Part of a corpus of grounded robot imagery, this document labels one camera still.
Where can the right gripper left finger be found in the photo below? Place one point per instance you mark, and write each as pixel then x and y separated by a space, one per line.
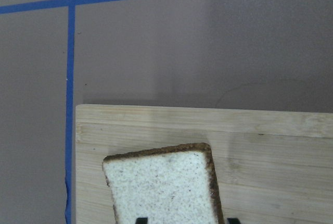
pixel 141 220

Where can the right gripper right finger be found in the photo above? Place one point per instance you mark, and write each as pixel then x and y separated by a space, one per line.
pixel 233 220

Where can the wooden cutting board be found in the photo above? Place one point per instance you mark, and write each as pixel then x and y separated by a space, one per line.
pixel 271 166

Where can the bread slice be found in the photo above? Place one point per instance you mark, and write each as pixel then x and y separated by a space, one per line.
pixel 174 184

